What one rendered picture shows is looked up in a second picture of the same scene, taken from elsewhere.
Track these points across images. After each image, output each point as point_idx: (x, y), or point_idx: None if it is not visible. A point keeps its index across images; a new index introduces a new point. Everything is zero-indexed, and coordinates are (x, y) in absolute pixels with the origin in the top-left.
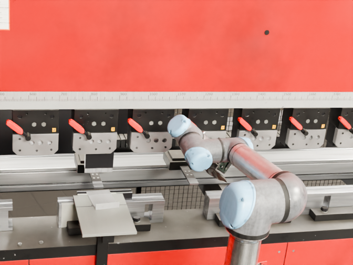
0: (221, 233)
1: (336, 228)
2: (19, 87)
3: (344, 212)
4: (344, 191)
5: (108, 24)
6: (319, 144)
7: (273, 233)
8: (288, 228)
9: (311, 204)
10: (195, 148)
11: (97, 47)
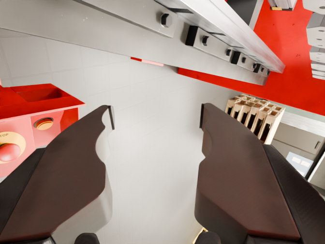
0: (27, 16)
1: (189, 68)
2: None
3: (212, 52)
4: (237, 39)
5: None
6: (318, 45)
7: (129, 56)
8: (154, 50)
9: (204, 27)
10: None
11: None
